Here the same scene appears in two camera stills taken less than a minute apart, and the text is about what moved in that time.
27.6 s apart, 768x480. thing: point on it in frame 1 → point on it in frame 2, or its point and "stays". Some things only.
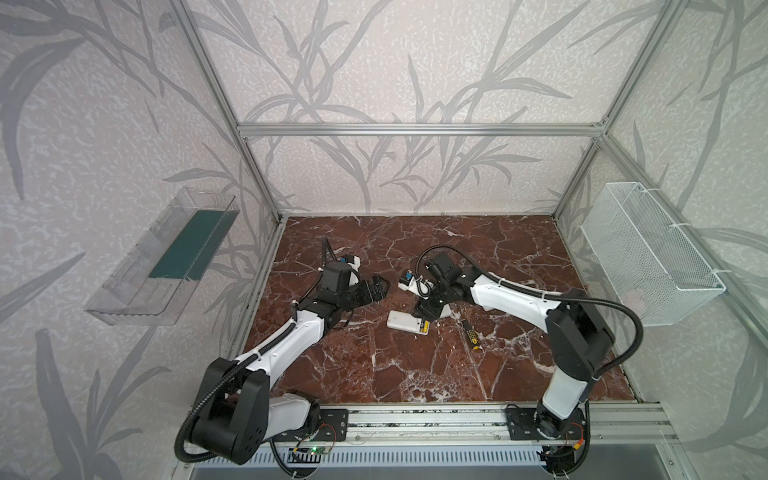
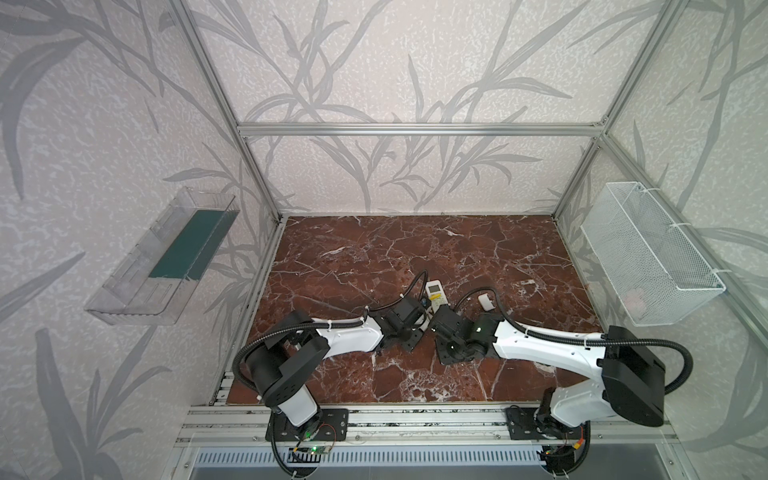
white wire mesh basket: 658,270 stays
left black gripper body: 363,291 → 411,324
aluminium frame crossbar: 427,129 stays
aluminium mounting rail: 604,423 stays
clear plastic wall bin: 155,285 stays
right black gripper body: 430,305 → 443,327
